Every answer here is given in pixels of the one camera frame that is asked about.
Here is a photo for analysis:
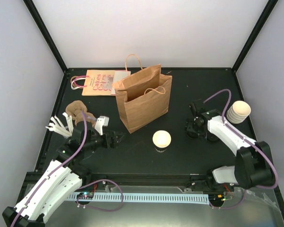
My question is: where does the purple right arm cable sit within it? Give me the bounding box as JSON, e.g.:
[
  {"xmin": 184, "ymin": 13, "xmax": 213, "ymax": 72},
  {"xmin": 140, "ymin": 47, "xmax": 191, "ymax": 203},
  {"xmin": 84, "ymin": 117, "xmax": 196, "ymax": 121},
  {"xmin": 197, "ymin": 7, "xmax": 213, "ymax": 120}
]
[{"xmin": 203, "ymin": 89, "xmax": 280, "ymax": 190}]

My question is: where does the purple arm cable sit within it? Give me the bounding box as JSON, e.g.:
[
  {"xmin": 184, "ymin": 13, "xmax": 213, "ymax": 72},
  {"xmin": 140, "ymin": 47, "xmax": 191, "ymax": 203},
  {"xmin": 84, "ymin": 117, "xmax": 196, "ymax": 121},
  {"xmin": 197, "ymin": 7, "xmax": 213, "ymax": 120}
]
[
  {"xmin": 203, "ymin": 89, "xmax": 280, "ymax": 190},
  {"xmin": 9, "ymin": 113, "xmax": 96, "ymax": 227}
]

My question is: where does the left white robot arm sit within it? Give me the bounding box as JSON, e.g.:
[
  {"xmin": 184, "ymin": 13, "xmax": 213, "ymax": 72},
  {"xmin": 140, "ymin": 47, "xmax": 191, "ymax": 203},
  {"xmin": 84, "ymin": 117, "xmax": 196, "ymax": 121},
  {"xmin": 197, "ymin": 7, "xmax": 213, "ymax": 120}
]
[{"xmin": 2, "ymin": 113, "xmax": 119, "ymax": 227}]

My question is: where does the black coffee cup lid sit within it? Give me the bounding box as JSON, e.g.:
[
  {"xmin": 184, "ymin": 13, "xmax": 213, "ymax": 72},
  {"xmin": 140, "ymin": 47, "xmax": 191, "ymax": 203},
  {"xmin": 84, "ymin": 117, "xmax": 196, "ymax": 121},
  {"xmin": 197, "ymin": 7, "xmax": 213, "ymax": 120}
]
[
  {"xmin": 186, "ymin": 129, "xmax": 203, "ymax": 140},
  {"xmin": 206, "ymin": 133, "xmax": 220, "ymax": 143}
]

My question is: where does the brown pulp cup carrier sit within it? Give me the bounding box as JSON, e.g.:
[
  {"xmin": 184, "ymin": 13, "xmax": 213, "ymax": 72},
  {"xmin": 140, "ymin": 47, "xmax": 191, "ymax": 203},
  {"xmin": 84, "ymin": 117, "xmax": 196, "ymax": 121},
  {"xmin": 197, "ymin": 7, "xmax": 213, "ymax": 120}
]
[{"xmin": 65, "ymin": 100, "xmax": 96, "ymax": 125}]

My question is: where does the stack of white paper cups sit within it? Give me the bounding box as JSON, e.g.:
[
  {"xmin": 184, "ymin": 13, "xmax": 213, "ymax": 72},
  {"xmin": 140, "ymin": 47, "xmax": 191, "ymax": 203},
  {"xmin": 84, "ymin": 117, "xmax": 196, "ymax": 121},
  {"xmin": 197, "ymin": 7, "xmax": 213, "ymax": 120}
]
[{"xmin": 226, "ymin": 101, "xmax": 251, "ymax": 124}]

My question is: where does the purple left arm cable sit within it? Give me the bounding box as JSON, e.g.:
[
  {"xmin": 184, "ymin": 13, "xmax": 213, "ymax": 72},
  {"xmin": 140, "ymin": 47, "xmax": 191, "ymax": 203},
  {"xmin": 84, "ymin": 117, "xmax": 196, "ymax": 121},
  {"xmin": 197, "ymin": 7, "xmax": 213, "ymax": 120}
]
[{"xmin": 9, "ymin": 113, "xmax": 96, "ymax": 227}]

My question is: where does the perforated white metal rail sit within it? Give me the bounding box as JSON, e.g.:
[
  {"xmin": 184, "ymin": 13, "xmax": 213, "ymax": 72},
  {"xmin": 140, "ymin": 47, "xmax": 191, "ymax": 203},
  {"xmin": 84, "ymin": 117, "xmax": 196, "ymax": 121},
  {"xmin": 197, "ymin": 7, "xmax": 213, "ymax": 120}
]
[{"xmin": 65, "ymin": 192, "xmax": 209, "ymax": 205}]

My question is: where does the purple cable loop at rail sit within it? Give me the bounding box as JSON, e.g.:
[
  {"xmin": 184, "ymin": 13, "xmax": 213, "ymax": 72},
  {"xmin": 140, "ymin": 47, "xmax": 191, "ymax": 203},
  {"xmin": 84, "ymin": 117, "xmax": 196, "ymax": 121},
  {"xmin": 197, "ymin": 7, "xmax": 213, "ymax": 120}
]
[{"xmin": 76, "ymin": 175, "xmax": 125, "ymax": 210}]

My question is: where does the brown paper bag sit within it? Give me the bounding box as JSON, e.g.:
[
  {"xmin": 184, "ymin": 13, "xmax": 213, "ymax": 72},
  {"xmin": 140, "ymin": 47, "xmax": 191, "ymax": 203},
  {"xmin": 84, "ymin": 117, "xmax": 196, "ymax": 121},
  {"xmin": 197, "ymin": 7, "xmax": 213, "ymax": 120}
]
[{"xmin": 113, "ymin": 59, "xmax": 172, "ymax": 133}]

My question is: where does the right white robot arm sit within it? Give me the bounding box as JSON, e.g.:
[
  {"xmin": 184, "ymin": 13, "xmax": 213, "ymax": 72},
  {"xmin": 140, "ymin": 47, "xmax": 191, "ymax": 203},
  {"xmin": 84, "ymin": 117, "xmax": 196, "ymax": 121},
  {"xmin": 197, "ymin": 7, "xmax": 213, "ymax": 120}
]
[{"xmin": 185, "ymin": 99, "xmax": 277, "ymax": 191}]

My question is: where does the white plastic cutlery bundle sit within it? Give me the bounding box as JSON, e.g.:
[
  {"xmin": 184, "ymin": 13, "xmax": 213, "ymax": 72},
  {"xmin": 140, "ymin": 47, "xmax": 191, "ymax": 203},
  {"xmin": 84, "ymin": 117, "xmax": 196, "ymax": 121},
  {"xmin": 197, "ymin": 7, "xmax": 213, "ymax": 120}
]
[{"xmin": 46, "ymin": 112, "xmax": 74, "ymax": 138}]

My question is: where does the printed orange paper bag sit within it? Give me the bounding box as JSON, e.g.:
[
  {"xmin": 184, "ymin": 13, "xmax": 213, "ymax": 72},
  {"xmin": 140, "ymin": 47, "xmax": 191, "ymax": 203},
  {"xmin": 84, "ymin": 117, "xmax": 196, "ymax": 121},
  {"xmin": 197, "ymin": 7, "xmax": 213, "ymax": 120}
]
[{"xmin": 71, "ymin": 70, "xmax": 131, "ymax": 96}]

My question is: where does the black takeout coffee cup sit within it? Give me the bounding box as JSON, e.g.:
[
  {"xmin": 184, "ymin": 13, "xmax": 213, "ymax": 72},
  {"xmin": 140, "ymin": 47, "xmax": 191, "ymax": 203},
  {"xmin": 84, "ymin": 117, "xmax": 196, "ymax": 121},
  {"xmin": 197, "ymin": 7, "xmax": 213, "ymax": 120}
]
[{"xmin": 152, "ymin": 130, "xmax": 171, "ymax": 153}]

